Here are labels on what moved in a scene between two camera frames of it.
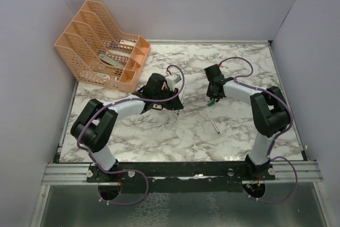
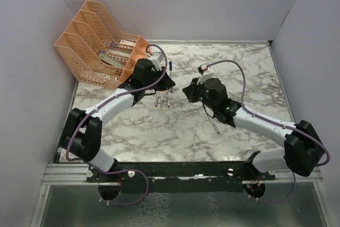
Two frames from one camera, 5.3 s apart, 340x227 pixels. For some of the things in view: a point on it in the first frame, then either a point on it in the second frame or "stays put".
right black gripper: x=210 y=94 to x=191 y=90
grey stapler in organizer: x=112 y=60 stays put
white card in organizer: x=127 y=42 stays put
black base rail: x=188 y=177 stays put
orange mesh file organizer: x=95 y=53 stays put
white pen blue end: x=183 y=95 to x=170 y=77
